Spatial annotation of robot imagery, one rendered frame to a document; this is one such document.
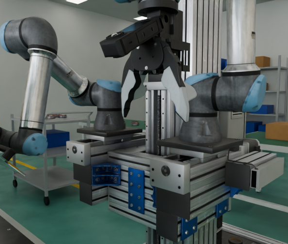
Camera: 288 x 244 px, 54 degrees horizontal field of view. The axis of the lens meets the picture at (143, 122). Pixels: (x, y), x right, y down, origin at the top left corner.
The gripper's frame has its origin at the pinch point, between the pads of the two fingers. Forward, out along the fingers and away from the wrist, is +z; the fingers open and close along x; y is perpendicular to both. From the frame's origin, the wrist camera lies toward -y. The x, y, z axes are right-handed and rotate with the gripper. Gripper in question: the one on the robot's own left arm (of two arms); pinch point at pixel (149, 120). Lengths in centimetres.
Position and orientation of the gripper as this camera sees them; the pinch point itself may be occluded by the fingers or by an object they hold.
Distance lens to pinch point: 49.7
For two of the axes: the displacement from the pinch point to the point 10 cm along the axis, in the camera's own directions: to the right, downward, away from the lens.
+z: 0.0, 10.0, 1.0
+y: 6.8, -0.7, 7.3
